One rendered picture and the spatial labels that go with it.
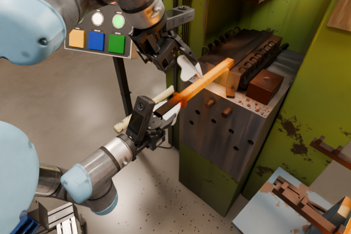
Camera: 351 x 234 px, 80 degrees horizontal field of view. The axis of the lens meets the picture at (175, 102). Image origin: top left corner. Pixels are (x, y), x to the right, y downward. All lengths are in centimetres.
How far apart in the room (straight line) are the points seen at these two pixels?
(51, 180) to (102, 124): 148
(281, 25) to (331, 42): 43
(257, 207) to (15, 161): 73
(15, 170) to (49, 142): 182
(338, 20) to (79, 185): 79
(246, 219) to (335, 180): 125
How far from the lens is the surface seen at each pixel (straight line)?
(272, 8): 122
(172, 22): 48
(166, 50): 47
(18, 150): 27
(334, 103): 92
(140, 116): 53
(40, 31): 28
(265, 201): 86
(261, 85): 81
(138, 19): 41
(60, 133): 211
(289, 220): 86
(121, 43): 97
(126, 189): 162
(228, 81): 85
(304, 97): 93
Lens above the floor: 143
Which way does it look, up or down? 42 degrees down
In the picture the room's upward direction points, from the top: straight up
